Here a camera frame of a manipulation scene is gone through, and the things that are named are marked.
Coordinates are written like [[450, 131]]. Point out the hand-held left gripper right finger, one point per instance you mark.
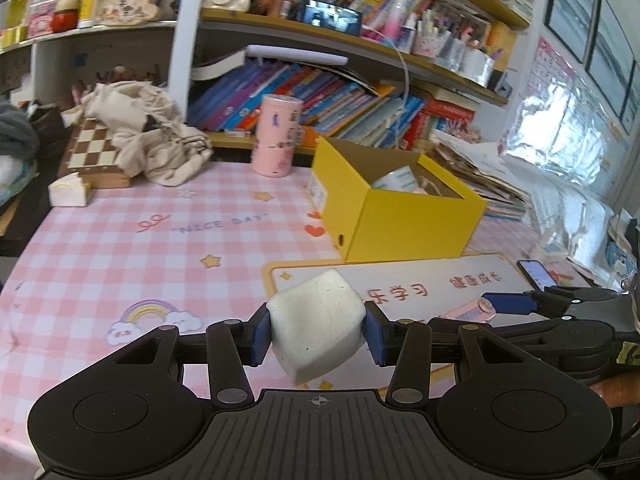
[[372, 332]]

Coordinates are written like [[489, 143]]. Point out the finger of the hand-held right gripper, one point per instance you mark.
[[510, 302], [525, 330]]

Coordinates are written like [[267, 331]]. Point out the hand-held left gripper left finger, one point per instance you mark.
[[261, 335]]

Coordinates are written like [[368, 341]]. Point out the small pink toy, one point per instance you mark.
[[467, 311]]

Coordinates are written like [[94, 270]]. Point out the white foam block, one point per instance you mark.
[[315, 325]]

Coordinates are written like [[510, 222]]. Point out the yellow cardboard box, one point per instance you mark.
[[400, 225]]

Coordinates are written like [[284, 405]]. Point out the clear tape roll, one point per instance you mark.
[[397, 180]]

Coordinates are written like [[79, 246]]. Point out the person's right hand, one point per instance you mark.
[[622, 390]]

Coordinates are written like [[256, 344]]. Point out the black smartphone lit screen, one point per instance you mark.
[[536, 275]]

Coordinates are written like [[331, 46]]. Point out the stack of papers and booklets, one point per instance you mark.
[[480, 180]]

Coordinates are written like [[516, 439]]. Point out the pink checked tablecloth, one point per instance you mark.
[[150, 260]]

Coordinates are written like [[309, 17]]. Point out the thick red book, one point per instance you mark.
[[445, 115]]

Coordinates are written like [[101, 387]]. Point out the pink cylinder canister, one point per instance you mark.
[[275, 135]]

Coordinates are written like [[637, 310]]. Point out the cream cloth bag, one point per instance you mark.
[[150, 130]]

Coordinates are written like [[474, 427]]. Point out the white storage box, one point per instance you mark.
[[477, 67]]

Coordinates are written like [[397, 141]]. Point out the row of colourful books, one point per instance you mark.
[[300, 100]]

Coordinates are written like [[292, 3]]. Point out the white wedge block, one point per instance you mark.
[[67, 191]]

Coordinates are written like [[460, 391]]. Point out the wooden chessboard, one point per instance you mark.
[[92, 150]]

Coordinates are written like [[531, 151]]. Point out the grey open book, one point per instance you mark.
[[215, 65]]

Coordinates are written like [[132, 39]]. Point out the pen holder with pens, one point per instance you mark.
[[430, 37]]

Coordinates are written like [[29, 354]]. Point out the white lamp bar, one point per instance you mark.
[[295, 55]]

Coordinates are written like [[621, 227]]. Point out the white spray bottle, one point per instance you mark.
[[417, 35]]

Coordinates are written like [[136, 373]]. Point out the clear plastic bag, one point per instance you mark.
[[15, 180]]

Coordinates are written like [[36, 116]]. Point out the black bag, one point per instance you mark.
[[50, 125]]

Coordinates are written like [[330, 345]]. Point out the pink gradient bottle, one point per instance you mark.
[[397, 17]]

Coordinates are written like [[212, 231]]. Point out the wooden bookshelf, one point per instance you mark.
[[250, 20]]

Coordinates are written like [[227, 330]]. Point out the dark grey cloth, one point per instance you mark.
[[17, 132]]

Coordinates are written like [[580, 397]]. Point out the smartphone playing video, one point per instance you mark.
[[332, 16]]

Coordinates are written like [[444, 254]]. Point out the white side shelf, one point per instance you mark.
[[125, 30]]

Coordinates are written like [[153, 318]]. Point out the white jar yellow label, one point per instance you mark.
[[91, 5]]

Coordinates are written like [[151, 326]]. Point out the red white round doll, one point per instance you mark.
[[65, 17]]

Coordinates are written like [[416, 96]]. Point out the pink small box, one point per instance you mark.
[[41, 22]]

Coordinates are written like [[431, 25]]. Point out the pink wall poster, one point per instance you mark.
[[550, 60]]

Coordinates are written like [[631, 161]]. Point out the black picture frame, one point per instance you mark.
[[570, 10], [607, 50]]

